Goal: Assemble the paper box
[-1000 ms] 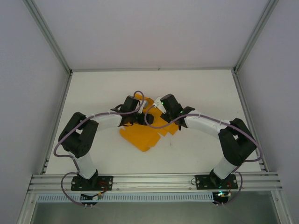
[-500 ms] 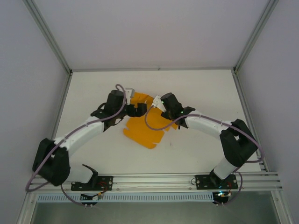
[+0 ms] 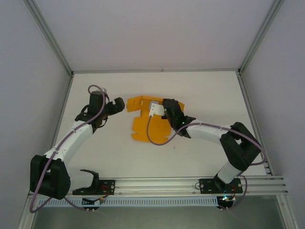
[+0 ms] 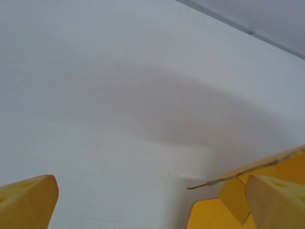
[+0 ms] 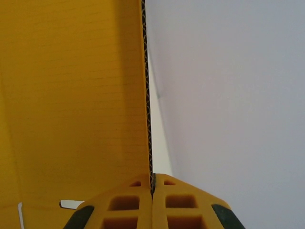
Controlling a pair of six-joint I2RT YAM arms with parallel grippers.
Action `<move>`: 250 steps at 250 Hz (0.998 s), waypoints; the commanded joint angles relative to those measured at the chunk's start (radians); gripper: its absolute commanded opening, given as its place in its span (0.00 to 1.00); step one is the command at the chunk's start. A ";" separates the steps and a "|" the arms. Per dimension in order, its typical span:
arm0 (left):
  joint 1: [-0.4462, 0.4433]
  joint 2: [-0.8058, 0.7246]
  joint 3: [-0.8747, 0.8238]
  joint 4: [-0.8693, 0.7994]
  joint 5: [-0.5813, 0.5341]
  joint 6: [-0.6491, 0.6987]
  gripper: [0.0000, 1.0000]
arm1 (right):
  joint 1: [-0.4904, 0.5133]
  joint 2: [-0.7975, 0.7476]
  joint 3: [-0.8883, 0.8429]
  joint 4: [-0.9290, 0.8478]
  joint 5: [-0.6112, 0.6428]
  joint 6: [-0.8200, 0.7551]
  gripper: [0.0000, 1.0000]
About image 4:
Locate yellow paper box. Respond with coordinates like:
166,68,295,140
185,144,305,229

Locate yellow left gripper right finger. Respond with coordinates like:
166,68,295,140
245,174,305,229

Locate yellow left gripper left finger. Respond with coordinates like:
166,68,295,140
0,174,59,229

